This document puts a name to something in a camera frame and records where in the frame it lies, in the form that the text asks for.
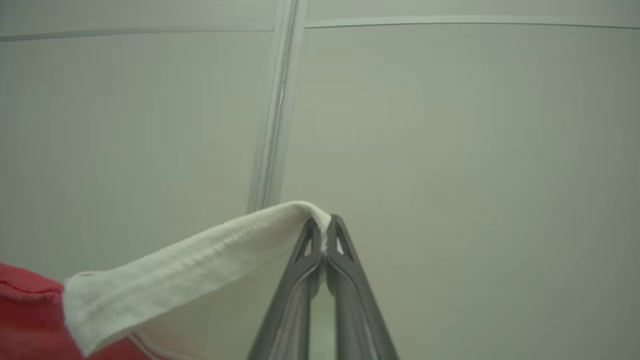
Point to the grey partition top rail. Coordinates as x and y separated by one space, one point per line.
125 31
450 21

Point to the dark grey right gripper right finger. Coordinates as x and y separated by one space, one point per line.
357 325

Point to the grey partition post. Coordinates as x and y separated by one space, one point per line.
286 150
265 150

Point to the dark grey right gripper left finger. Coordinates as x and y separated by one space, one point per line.
285 320

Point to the red shorts with white stripes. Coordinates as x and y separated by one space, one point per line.
175 265

